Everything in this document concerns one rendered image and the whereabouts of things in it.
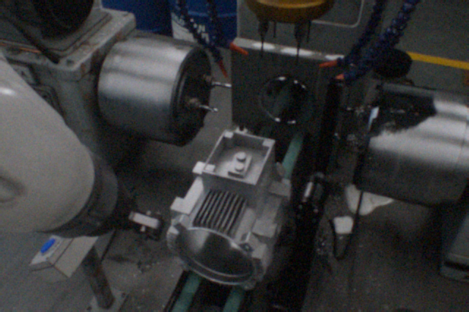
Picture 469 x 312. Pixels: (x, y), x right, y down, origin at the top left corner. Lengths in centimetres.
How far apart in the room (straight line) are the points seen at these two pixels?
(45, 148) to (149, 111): 72
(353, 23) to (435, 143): 39
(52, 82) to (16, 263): 43
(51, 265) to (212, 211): 27
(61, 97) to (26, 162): 84
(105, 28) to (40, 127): 89
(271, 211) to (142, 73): 44
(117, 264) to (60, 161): 77
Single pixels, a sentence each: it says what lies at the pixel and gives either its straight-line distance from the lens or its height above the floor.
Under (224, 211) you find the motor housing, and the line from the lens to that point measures 78.
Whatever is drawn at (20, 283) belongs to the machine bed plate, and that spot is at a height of 80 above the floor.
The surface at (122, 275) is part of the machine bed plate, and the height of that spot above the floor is 80.
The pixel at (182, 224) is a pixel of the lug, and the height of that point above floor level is 109.
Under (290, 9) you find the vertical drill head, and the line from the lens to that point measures 88.
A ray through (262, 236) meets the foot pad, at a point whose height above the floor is 107.
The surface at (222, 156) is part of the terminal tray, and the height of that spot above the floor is 111.
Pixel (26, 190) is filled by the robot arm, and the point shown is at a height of 147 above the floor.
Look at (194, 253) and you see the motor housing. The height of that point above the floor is 96.
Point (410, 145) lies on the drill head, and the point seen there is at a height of 112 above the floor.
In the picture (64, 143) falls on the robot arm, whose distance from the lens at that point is 37.
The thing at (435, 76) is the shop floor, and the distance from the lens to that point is 334.
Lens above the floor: 171
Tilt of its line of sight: 44 degrees down
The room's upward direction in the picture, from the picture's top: 1 degrees counter-clockwise
